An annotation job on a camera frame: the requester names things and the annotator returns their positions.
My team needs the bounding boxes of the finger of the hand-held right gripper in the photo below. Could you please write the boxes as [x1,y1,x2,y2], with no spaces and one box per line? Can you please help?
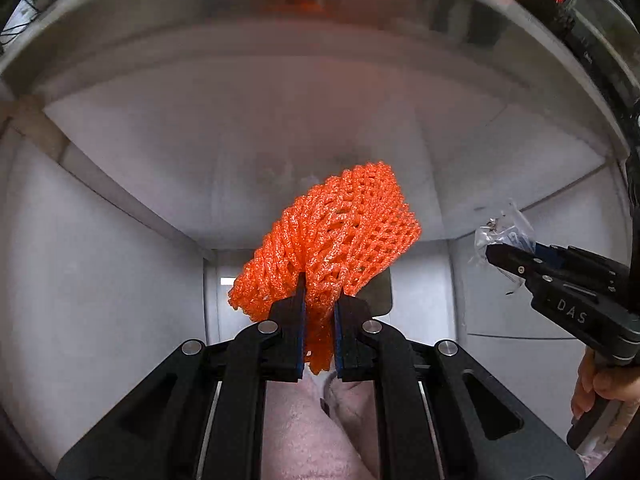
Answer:
[485,243,539,287]
[519,240,570,264]

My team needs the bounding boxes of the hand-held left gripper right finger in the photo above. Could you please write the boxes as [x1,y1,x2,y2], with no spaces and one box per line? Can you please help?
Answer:
[333,296,586,480]

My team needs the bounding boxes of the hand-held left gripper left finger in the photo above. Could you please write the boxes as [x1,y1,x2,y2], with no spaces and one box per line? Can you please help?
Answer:
[56,272,307,480]

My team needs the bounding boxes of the clear plastic wrapper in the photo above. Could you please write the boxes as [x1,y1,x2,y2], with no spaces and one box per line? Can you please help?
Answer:
[469,200,539,297]

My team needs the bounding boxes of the orange foam fruit net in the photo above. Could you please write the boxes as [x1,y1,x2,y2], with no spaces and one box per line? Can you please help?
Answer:
[227,161,422,376]

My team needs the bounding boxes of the person's right hand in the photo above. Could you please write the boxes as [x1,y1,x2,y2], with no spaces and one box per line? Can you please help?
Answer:
[571,347,640,421]

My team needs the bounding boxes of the pink fleece clothing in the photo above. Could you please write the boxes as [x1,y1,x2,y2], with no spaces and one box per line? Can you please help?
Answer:
[260,372,382,480]

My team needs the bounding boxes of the grey metal rim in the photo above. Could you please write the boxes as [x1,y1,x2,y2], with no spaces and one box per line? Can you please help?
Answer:
[0,0,633,161]

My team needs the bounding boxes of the black cables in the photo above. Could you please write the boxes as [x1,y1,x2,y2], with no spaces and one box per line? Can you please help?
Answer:
[0,0,63,57]

